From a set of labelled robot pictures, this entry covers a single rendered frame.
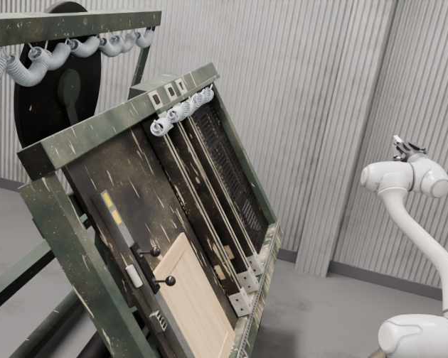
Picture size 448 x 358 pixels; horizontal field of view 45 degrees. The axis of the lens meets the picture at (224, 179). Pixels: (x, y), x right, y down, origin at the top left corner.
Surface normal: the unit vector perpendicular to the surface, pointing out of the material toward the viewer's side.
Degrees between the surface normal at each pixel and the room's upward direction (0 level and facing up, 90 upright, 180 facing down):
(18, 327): 0
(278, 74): 90
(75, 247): 90
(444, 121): 90
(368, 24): 90
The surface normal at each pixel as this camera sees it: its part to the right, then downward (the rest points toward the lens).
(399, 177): 0.11, -0.33
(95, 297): -0.21, 0.31
